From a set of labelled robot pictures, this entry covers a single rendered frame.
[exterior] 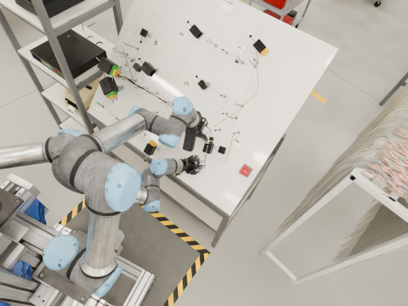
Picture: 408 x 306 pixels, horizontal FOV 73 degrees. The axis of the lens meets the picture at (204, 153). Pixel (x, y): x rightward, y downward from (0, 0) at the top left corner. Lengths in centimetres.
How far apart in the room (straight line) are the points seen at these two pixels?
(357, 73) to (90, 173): 402
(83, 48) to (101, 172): 149
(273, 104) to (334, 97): 243
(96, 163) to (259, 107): 99
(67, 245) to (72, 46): 144
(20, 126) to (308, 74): 277
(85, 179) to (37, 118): 265
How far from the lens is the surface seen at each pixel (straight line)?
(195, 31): 159
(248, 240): 255
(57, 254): 110
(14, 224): 157
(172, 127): 105
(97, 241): 90
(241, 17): 163
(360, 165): 131
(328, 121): 356
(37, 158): 127
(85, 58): 206
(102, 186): 73
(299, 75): 151
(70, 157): 78
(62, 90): 258
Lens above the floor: 239
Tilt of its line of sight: 57 degrees down
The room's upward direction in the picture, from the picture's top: 10 degrees clockwise
